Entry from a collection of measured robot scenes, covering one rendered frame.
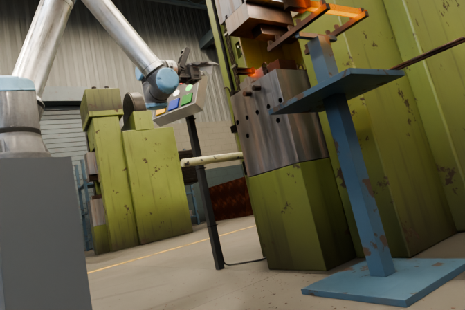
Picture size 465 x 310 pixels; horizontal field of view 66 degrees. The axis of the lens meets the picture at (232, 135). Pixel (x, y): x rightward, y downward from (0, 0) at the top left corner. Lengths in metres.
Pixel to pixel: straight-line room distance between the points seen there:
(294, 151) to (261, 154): 0.22
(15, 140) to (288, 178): 1.09
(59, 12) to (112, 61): 9.40
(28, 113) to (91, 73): 9.45
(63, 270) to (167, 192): 5.52
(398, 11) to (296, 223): 1.19
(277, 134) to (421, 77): 0.77
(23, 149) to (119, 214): 5.37
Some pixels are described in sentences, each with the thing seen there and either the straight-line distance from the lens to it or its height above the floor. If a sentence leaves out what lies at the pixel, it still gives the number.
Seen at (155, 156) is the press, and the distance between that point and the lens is 6.65.
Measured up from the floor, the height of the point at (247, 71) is 0.99.
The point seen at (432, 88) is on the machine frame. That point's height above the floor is 0.68.
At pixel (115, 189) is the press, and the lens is 6.50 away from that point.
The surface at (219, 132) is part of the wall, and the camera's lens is 11.65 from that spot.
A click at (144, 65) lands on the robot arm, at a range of 1.42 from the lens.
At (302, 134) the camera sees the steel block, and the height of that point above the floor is 0.59.
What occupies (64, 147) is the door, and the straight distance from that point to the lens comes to 9.76.
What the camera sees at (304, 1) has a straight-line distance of 1.28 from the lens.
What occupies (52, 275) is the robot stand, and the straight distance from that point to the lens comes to 1.13.
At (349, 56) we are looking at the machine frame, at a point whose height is 0.87.
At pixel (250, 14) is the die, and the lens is 1.99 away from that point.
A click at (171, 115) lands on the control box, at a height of 0.95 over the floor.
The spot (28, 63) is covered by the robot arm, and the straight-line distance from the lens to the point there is 1.48.
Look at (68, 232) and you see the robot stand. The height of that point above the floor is 0.38.
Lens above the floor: 0.36
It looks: 10 degrees up
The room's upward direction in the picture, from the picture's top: 13 degrees counter-clockwise
